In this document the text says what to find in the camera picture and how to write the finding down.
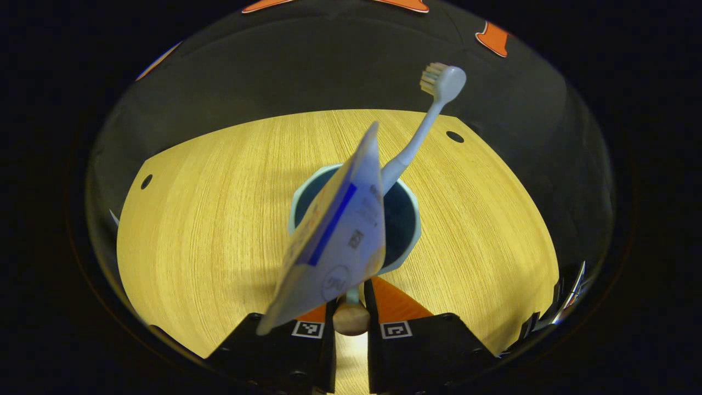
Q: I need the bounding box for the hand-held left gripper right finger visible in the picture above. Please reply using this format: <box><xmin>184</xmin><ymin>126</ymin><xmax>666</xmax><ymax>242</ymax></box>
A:
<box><xmin>363</xmin><ymin>276</ymin><xmax>500</xmax><ymax>395</ymax></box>

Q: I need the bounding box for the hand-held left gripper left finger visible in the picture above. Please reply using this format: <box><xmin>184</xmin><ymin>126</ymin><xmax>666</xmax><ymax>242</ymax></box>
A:
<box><xmin>206</xmin><ymin>302</ymin><xmax>337</xmax><ymax>395</ymax></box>

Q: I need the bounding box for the white toothpaste tube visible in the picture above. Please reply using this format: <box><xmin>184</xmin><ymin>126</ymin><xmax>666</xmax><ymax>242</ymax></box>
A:
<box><xmin>256</xmin><ymin>121</ymin><xmax>386</xmax><ymax>336</ymax></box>

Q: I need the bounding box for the pale blue cup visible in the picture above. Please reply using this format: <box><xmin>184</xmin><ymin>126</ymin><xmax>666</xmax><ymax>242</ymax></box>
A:
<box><xmin>288</xmin><ymin>163</ymin><xmax>423</xmax><ymax>336</ymax></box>

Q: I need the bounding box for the white toothbrush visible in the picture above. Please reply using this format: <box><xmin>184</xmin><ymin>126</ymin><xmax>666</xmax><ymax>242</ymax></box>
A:
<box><xmin>380</xmin><ymin>62</ymin><xmax>467</xmax><ymax>195</ymax></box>

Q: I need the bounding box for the wooden desktop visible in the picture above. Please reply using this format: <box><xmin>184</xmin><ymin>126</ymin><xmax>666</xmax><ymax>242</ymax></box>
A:
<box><xmin>116</xmin><ymin>109</ymin><xmax>560</xmax><ymax>395</ymax></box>

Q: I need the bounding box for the black backdrop cloth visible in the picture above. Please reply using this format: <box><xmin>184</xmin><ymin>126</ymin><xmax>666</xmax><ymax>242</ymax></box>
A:
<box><xmin>85</xmin><ymin>0</ymin><xmax>615</xmax><ymax>275</ymax></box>

